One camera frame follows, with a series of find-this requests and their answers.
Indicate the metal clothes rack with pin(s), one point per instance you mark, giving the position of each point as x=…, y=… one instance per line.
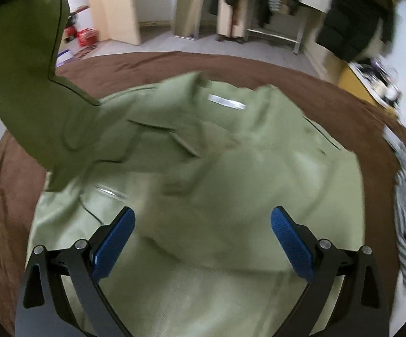
x=276, y=35

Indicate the desk clutter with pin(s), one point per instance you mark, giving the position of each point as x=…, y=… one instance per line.
x=382, y=84

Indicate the brown bed blanket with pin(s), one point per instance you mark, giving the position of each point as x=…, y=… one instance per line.
x=259, y=70

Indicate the light wooden board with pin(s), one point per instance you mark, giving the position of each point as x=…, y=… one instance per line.
x=187, y=3

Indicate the red box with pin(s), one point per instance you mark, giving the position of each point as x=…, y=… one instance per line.
x=87, y=37

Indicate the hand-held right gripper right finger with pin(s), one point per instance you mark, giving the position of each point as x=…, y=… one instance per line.
x=291, y=242

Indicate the light wooden panel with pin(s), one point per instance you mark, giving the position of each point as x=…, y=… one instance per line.
x=118, y=7

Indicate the black puffer jacket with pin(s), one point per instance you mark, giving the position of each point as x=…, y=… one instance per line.
x=350, y=17

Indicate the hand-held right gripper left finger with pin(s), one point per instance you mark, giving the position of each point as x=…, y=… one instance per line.
x=117, y=242

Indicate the green jacket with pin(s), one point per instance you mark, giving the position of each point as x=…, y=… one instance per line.
x=224, y=168

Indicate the yellow desk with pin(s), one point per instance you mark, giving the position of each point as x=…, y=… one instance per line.
x=352, y=80

